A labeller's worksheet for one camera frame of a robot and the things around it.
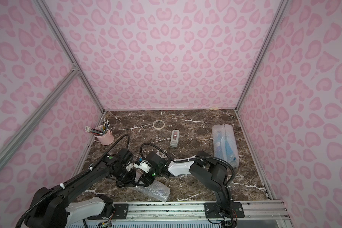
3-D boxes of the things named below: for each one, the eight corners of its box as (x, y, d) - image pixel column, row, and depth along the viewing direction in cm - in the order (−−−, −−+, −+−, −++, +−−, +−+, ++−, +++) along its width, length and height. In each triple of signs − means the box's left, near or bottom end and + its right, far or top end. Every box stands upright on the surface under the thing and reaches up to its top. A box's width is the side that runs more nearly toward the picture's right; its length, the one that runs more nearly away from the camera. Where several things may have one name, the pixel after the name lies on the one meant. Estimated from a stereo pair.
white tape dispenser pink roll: (169, 146, 100) (169, 142, 96) (172, 132, 108) (172, 128, 104) (178, 147, 100) (178, 143, 96) (179, 133, 107) (179, 129, 103)
